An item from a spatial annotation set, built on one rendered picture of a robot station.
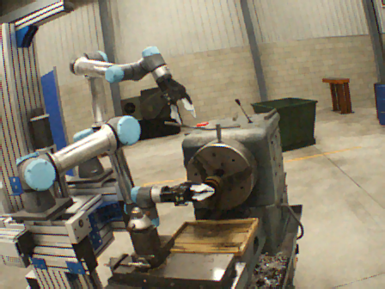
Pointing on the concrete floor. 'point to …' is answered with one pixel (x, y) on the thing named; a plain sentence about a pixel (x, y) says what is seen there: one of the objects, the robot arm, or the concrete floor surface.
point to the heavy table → (339, 94)
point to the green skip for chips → (292, 120)
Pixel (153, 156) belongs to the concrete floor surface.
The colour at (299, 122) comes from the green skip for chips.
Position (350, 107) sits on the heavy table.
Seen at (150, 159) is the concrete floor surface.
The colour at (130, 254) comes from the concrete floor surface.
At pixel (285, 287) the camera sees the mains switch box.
